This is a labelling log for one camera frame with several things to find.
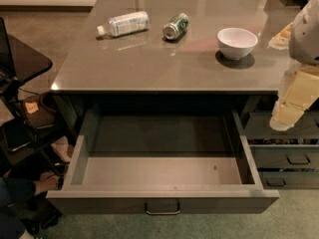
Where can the metal top drawer handle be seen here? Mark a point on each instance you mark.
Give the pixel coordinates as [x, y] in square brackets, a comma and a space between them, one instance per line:
[162, 207]

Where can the dark sleeved forearm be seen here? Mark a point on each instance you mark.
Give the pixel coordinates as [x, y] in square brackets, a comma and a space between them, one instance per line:
[14, 190]

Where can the green soda can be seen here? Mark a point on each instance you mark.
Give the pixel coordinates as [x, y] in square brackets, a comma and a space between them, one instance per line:
[175, 26]

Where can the grey counter cabinet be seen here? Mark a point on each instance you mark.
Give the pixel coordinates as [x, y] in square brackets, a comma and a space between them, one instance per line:
[144, 73]

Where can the white ceramic bowl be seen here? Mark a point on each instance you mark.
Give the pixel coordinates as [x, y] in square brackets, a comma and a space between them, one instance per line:
[236, 43]

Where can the person's hand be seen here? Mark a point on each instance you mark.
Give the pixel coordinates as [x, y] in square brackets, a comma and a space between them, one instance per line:
[52, 181]

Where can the open grey top drawer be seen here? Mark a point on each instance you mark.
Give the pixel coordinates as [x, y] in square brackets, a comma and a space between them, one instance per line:
[121, 162]

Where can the grey lower side drawer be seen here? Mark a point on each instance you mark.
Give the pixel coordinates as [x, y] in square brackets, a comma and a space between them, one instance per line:
[289, 179]

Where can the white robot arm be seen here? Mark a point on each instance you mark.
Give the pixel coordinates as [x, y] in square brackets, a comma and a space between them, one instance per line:
[303, 43]

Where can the clear plastic water bottle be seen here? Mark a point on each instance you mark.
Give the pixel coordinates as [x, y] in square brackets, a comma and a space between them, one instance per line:
[124, 24]

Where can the black laptop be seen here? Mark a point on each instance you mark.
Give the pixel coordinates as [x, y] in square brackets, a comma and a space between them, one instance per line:
[7, 69]

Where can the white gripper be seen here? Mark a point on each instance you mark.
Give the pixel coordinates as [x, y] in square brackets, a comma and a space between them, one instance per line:
[305, 37]

